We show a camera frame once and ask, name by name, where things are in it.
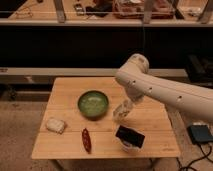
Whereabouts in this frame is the wooden table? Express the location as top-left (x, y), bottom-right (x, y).
top-left (32, 77), bottom-right (180, 171)

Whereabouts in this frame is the red basket on shelf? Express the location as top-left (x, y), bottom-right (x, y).
top-left (113, 0), bottom-right (175, 19)

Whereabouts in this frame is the black cable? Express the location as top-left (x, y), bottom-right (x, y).
top-left (175, 142), bottom-right (213, 171)

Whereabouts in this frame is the green round bowl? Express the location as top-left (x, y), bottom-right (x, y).
top-left (77, 90), bottom-right (109, 120)

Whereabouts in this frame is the white cup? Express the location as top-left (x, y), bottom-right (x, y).
top-left (120, 136), bottom-right (143, 152)

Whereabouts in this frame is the white labelled plastic bottle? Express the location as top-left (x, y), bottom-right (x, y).
top-left (113, 100), bottom-right (133, 121)

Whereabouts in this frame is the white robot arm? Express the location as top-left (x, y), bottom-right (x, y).
top-left (115, 54), bottom-right (213, 124)

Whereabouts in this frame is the black flat card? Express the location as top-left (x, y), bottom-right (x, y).
top-left (115, 125), bottom-right (145, 148)

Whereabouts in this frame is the dark blue box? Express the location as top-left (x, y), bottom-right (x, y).
top-left (187, 125), bottom-right (213, 144)

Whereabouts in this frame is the red chili pepper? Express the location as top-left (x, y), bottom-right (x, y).
top-left (82, 128), bottom-right (91, 153)

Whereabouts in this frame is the black cloth on shelf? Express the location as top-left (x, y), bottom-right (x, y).
top-left (86, 4), bottom-right (112, 17)

